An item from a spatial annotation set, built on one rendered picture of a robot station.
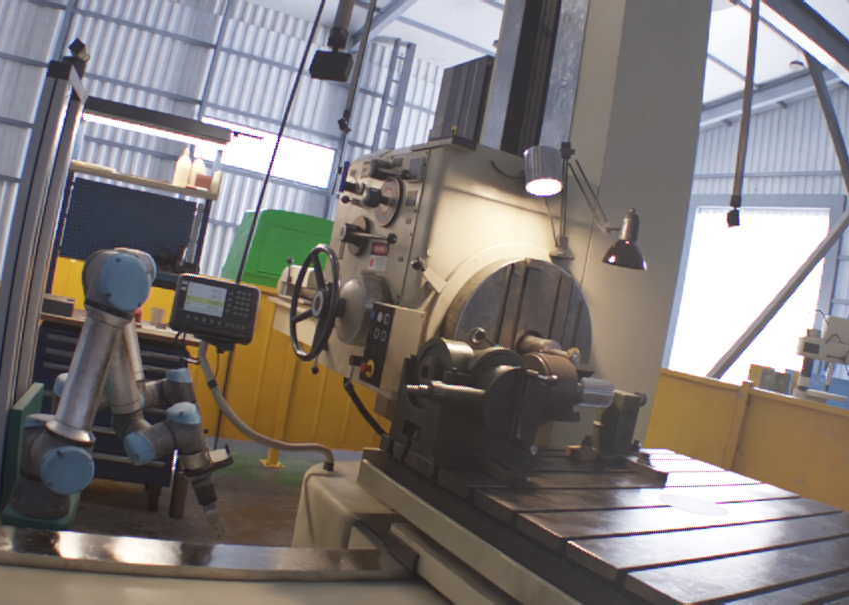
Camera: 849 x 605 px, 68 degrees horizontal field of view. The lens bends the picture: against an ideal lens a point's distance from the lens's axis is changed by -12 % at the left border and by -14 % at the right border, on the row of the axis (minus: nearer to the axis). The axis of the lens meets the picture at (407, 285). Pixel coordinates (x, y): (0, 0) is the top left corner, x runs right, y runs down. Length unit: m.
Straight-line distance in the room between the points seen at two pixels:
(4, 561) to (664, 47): 2.75
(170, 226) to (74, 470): 2.67
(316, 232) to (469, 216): 4.21
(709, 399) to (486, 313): 2.35
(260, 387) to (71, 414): 3.51
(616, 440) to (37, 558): 1.65
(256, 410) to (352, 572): 3.41
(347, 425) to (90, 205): 2.49
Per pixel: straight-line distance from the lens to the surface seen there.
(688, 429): 4.38
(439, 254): 2.20
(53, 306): 3.64
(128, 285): 1.52
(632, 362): 2.80
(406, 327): 2.06
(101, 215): 4.07
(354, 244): 2.59
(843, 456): 3.84
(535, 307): 2.28
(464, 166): 2.25
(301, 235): 6.31
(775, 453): 4.03
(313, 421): 5.20
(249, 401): 5.01
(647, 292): 2.80
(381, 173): 2.50
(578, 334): 2.43
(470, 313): 2.16
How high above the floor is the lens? 1.40
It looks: level
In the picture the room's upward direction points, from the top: 11 degrees clockwise
